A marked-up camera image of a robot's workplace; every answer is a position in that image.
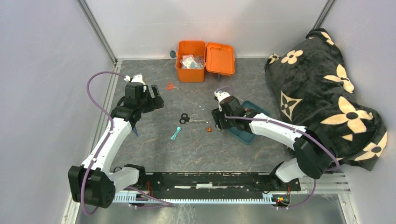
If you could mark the orange medicine kit box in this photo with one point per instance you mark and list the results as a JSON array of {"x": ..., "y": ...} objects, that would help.
[{"x": 217, "y": 58}]

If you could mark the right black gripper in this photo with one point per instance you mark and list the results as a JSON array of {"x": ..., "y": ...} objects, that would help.
[{"x": 217, "y": 115}]

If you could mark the teal knob behind box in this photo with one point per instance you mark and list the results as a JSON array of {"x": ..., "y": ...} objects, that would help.
[{"x": 173, "y": 54}]

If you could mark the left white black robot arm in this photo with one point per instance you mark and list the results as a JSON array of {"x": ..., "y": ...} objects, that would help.
[{"x": 92, "y": 182}]

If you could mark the black handled scissors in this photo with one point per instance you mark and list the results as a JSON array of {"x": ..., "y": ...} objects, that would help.
[{"x": 185, "y": 118}]

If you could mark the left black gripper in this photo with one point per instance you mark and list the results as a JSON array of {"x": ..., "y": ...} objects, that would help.
[{"x": 158, "y": 102}]

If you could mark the black mounting base rail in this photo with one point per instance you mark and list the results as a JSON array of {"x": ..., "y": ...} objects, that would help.
[{"x": 215, "y": 185}]

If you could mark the teal sachet by gauze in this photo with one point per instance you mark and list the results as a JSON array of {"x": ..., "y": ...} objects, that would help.
[{"x": 173, "y": 137}]

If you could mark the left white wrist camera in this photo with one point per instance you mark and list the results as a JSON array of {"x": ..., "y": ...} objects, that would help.
[{"x": 136, "y": 79}]

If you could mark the teal plastic tray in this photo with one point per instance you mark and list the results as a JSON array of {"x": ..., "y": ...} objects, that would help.
[{"x": 243, "y": 136}]

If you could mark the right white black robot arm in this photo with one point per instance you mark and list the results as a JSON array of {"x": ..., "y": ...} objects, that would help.
[{"x": 314, "y": 154}]

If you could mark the orange handled small scissors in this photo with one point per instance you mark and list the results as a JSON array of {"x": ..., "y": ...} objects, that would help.
[{"x": 170, "y": 86}]

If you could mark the blue tweezers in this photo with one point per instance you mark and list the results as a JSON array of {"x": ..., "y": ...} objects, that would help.
[{"x": 135, "y": 131}]

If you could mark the black floral blanket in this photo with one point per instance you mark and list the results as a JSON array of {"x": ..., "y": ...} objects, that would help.
[{"x": 311, "y": 87}]

